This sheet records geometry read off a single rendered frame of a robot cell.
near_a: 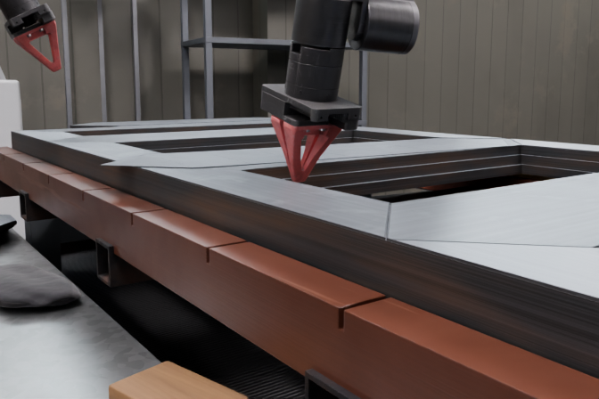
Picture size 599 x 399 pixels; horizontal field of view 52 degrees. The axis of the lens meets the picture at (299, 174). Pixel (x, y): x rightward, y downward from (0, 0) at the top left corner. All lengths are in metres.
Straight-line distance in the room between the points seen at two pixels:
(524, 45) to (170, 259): 6.14
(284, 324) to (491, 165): 0.67
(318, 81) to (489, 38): 5.67
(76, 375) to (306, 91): 0.36
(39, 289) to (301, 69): 0.45
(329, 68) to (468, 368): 0.39
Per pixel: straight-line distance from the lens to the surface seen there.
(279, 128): 0.66
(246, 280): 0.49
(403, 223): 0.46
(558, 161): 1.09
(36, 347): 0.76
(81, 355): 0.72
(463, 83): 6.05
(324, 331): 0.41
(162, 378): 0.54
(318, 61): 0.63
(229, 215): 0.59
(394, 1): 0.67
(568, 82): 7.11
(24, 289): 0.88
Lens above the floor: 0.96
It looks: 8 degrees down
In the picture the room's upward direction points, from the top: straight up
